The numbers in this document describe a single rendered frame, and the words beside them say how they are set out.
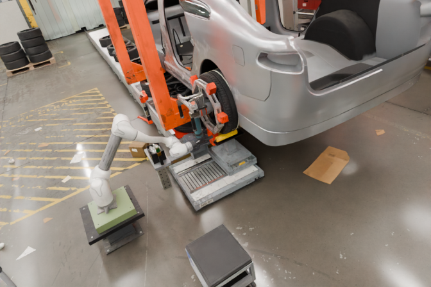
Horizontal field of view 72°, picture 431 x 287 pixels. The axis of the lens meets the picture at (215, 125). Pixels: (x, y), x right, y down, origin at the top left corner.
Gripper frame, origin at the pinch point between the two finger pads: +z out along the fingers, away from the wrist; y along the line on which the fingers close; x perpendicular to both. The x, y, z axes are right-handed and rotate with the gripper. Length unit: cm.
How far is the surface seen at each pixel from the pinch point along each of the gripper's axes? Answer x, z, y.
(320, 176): -82, 91, -5
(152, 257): -76, -90, -15
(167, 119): 47, -23, -43
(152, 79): 83, -25, -8
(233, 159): -25.5, 23.0, -31.8
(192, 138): 18, -4, -50
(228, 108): 13.0, 20.5, 27.7
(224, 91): 27.9, 21.8, 33.2
